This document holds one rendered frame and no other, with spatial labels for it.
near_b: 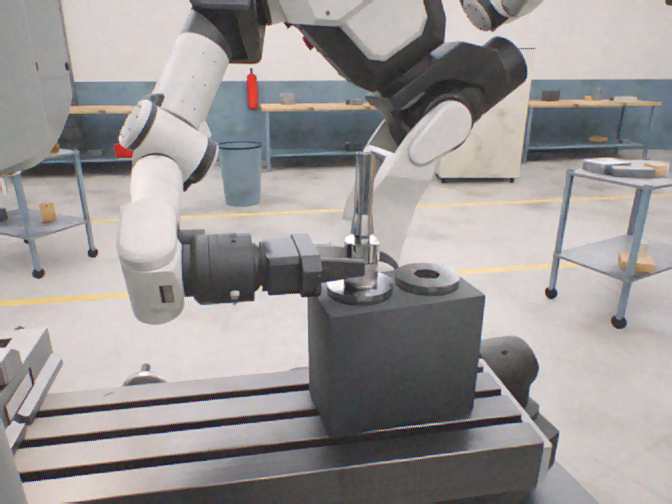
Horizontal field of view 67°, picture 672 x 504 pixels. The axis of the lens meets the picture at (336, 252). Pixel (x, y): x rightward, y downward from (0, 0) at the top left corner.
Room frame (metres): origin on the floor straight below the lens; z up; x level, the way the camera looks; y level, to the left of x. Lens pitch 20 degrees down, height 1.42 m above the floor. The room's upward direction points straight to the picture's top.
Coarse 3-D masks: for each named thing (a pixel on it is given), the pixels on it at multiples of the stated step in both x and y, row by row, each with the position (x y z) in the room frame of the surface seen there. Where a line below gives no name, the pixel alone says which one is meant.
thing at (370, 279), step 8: (344, 248) 0.62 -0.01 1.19; (344, 256) 0.62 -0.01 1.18; (352, 256) 0.60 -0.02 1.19; (360, 256) 0.60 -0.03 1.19; (368, 256) 0.60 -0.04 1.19; (376, 256) 0.61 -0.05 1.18; (368, 264) 0.60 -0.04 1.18; (376, 264) 0.61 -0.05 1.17; (368, 272) 0.60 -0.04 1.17; (376, 272) 0.61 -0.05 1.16; (344, 280) 0.61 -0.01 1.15; (352, 280) 0.60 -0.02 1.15; (360, 280) 0.60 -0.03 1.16; (368, 280) 0.60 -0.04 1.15; (376, 280) 0.61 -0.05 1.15; (360, 288) 0.60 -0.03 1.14
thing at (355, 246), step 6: (348, 240) 0.62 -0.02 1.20; (354, 240) 0.62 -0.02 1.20; (372, 240) 0.62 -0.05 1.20; (378, 240) 0.62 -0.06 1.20; (348, 246) 0.61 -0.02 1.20; (354, 246) 0.60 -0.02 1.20; (360, 246) 0.60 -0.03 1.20; (366, 246) 0.60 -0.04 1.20; (372, 246) 0.60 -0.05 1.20; (378, 246) 0.61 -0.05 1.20
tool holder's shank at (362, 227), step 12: (360, 156) 0.62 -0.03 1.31; (372, 156) 0.62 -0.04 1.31; (360, 168) 0.62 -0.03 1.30; (372, 168) 0.62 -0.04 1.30; (360, 180) 0.62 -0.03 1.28; (372, 180) 0.62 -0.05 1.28; (360, 192) 0.62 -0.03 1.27; (372, 192) 0.62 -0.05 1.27; (360, 204) 0.62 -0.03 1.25; (372, 204) 0.62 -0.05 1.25; (360, 216) 0.61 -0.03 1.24; (372, 216) 0.62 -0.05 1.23; (360, 228) 0.61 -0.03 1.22; (372, 228) 0.62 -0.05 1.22; (360, 240) 0.61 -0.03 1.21
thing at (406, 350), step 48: (336, 288) 0.60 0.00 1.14; (384, 288) 0.60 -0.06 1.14; (432, 288) 0.61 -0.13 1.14; (336, 336) 0.55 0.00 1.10; (384, 336) 0.57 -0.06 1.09; (432, 336) 0.59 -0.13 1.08; (480, 336) 0.61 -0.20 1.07; (336, 384) 0.55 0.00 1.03; (384, 384) 0.57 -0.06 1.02; (432, 384) 0.59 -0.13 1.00; (336, 432) 0.55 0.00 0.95
